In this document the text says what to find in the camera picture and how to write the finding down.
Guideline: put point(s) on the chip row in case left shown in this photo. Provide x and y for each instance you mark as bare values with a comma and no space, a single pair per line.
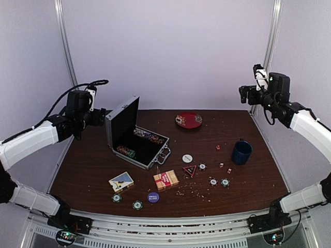
126,151

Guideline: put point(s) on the purple small blind button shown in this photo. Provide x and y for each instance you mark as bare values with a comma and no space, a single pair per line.
153,197

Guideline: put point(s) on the aluminium frame post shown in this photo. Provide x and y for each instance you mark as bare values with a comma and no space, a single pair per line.
62,28
273,35

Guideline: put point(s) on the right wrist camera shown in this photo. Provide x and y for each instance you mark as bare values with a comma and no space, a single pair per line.
261,77

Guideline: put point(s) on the green poker chip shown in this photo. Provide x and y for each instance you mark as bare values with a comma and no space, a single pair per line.
137,205
116,198
225,182

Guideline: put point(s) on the right aluminium frame post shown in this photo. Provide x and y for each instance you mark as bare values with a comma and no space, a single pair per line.
273,35

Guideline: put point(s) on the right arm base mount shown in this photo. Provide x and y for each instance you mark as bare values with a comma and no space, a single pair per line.
272,229

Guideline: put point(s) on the blue yellow card deck box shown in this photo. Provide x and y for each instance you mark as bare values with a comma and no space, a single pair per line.
121,182

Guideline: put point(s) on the dark blue mug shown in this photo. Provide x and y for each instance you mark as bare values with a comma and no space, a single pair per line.
241,152

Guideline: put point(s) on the red card deck box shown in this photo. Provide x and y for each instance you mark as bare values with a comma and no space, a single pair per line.
166,180

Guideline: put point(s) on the green poker chip right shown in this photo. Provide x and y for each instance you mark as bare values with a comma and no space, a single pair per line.
225,182

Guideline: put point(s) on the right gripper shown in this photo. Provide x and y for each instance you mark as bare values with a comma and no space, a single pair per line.
252,99

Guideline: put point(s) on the green poker chip left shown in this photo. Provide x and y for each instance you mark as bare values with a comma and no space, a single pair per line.
116,198

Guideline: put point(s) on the chip row in case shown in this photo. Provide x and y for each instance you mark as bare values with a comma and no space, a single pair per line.
154,138
126,151

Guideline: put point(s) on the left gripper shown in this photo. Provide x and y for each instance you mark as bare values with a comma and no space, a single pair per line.
98,118

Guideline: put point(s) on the white dealer button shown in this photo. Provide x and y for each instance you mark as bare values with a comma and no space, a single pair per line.
187,158

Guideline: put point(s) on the aluminium poker case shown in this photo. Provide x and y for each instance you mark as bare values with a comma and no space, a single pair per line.
132,143

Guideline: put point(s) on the left aluminium frame post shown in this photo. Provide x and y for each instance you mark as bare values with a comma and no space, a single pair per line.
62,28

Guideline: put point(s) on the red decorated plate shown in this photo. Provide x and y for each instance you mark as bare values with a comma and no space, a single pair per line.
188,120

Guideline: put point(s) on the black white poker chip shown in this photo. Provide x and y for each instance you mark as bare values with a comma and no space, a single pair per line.
213,182

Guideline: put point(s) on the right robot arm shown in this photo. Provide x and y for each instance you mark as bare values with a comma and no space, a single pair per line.
273,94

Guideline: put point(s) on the red black poker chip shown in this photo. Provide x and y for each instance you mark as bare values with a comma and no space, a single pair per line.
202,167

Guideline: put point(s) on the front aluminium rail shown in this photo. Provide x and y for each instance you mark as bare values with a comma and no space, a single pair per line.
230,230

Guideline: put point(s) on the red black triangle token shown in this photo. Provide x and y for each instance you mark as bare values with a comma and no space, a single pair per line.
190,170

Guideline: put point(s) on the chip row in case right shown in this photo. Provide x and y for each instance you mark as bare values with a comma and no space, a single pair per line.
154,138

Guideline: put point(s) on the green poker chip front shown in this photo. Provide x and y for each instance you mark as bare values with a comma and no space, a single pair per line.
137,205

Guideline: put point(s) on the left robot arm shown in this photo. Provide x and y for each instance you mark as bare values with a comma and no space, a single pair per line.
78,113

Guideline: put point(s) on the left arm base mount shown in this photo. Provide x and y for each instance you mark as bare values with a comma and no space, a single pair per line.
71,229

